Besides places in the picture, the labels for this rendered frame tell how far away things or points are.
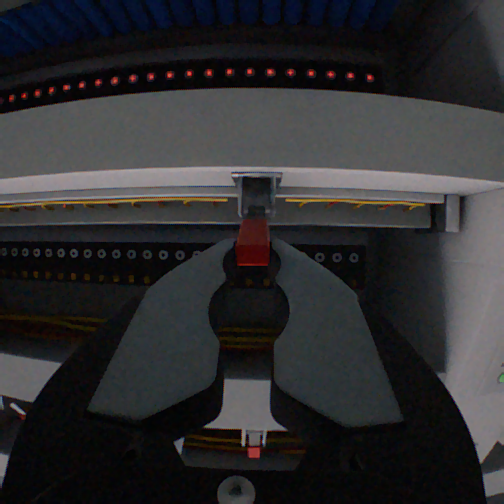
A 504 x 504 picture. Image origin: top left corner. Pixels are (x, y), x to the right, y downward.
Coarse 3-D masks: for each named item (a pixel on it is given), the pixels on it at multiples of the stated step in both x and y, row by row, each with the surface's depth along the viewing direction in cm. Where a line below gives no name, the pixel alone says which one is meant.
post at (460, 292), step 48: (480, 48) 16; (432, 96) 24; (480, 96) 17; (384, 240) 37; (384, 288) 36; (432, 288) 25; (480, 288) 18; (432, 336) 24; (480, 336) 19; (480, 384) 20; (480, 432) 23
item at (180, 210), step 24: (0, 216) 23; (24, 216) 23; (48, 216) 23; (72, 216) 23; (96, 216) 23; (120, 216) 23; (144, 216) 23; (168, 216) 23; (192, 216) 23; (216, 216) 22; (288, 216) 22; (312, 216) 22; (336, 216) 22; (360, 216) 22; (384, 216) 22; (408, 216) 22
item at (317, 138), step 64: (0, 128) 15; (64, 128) 15; (128, 128) 15; (192, 128) 15; (256, 128) 15; (320, 128) 15; (384, 128) 15; (448, 128) 15; (0, 192) 20; (448, 192) 19; (448, 256) 22
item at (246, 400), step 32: (0, 320) 37; (32, 320) 36; (64, 320) 39; (96, 320) 38; (0, 352) 23; (32, 352) 32; (64, 352) 33; (224, 352) 37; (256, 352) 37; (0, 384) 23; (32, 384) 23; (224, 384) 22; (256, 384) 22; (224, 416) 22; (256, 416) 22; (256, 448) 27
